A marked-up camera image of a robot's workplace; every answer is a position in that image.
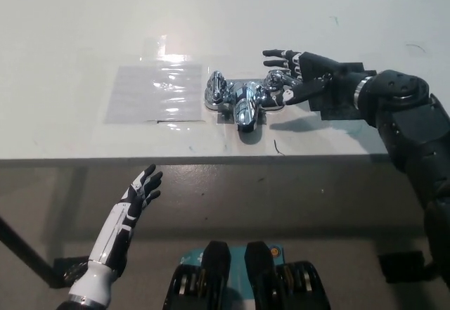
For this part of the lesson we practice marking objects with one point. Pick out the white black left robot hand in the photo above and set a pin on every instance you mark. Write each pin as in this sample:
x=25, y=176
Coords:
x=121, y=218

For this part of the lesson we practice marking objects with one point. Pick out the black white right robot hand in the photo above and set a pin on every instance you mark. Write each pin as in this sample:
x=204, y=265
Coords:
x=316, y=71

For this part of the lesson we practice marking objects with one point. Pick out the chrome faucet base with spout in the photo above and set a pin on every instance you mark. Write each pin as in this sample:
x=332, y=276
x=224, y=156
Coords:
x=246, y=108

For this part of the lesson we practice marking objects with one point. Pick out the black tape patch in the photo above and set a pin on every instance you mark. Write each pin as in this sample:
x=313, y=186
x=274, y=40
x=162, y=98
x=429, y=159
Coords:
x=334, y=104

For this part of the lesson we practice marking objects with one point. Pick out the black table foot plate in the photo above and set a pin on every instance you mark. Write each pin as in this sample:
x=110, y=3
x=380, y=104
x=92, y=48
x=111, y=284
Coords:
x=68, y=271
x=400, y=266

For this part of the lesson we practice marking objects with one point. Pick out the black diagonal table brace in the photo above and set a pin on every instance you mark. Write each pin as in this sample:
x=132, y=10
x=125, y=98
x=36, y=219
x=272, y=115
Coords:
x=24, y=253

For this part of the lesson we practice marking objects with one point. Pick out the clear plastic sheet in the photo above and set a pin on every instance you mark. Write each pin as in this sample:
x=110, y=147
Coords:
x=137, y=93

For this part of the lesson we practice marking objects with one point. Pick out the clear glossy tape strip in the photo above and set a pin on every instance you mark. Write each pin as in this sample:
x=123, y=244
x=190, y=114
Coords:
x=167, y=48

